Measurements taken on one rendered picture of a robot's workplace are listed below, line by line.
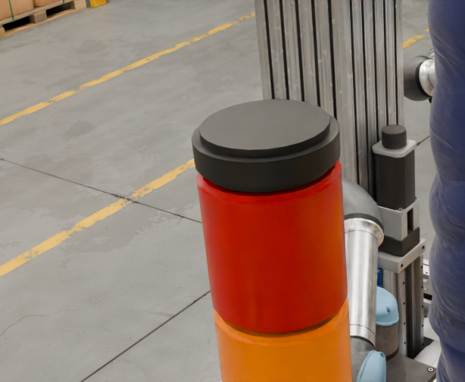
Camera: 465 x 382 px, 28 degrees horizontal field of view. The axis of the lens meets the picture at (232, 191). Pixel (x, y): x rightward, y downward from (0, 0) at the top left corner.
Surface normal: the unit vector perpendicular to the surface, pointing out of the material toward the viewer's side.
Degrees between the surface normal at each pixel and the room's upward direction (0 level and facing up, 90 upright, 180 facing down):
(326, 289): 90
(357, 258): 19
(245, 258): 90
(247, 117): 0
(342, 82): 90
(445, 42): 104
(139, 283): 0
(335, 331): 90
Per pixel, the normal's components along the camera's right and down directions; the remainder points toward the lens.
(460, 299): -0.65, 0.53
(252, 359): -0.38, 0.44
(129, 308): -0.10, -0.90
